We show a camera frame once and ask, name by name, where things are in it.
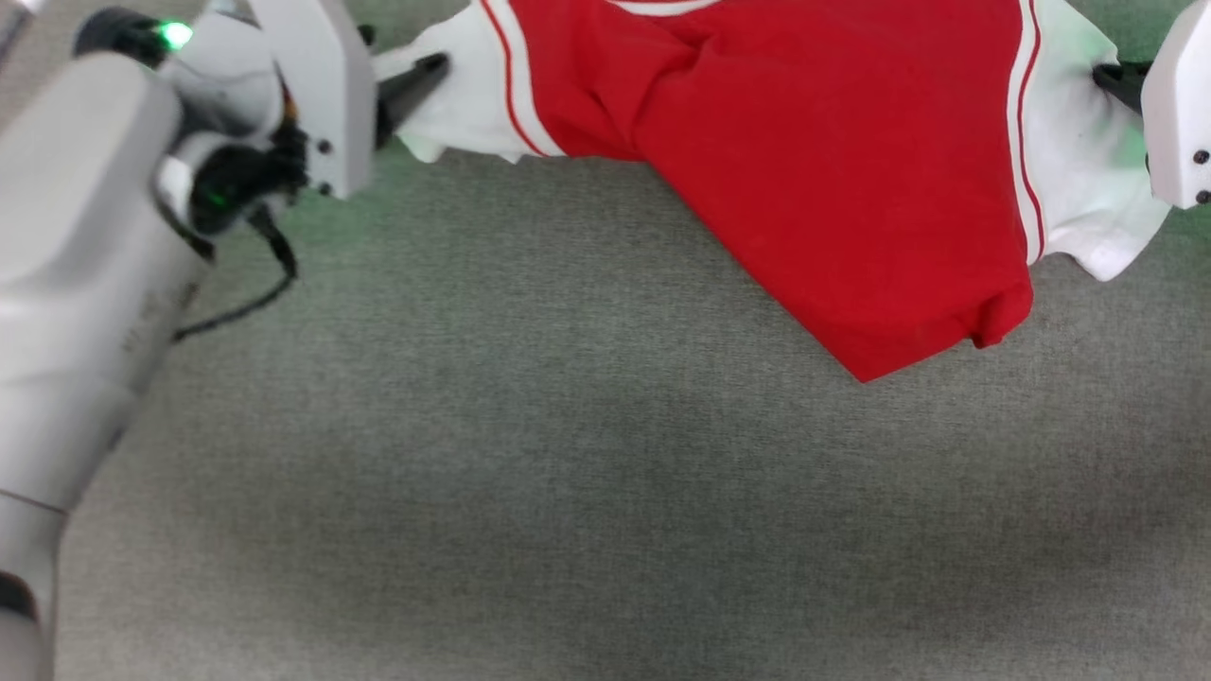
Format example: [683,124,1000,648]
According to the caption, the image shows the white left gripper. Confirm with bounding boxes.
[248,0,451,200]

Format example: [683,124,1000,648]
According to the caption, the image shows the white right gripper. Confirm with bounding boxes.
[1093,0,1211,211]

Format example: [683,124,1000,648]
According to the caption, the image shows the red and white garment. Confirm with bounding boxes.
[372,0,1174,384]

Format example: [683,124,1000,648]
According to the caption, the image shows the thin black cable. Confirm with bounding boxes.
[173,208,300,343]

